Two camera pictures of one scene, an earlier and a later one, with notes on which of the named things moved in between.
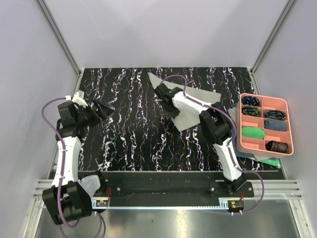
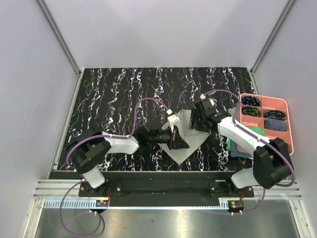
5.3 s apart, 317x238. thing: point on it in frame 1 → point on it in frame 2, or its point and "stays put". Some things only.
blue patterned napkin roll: [250, 100] stays put
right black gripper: [174, 114] → [193, 123]
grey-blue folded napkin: [276, 125] stays put
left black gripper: [103, 112] → [176, 142]
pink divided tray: [263, 125] stays put
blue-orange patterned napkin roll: [274, 114] stays put
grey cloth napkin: [188, 119] → [193, 139]
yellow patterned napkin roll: [250, 110] stays put
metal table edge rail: [168, 185] stays put
